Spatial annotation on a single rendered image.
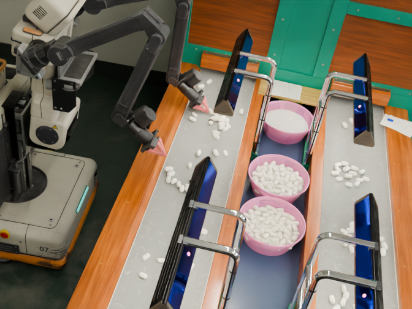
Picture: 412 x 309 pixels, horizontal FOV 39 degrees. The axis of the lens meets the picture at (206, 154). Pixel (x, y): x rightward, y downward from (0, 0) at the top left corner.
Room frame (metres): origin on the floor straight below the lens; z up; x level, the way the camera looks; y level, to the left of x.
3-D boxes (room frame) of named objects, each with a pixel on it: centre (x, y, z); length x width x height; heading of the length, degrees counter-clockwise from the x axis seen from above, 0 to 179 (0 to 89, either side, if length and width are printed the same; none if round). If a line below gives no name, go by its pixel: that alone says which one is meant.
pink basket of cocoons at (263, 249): (1.59, -0.30, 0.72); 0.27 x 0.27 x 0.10
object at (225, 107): (2.16, -0.07, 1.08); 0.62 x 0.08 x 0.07; 175
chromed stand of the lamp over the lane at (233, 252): (1.18, -0.06, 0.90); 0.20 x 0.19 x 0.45; 175
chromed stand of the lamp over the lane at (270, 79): (2.15, -0.15, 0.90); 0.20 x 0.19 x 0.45; 175
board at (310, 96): (2.52, -0.38, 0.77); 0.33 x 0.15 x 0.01; 85
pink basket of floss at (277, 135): (2.31, -0.36, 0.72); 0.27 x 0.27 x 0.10
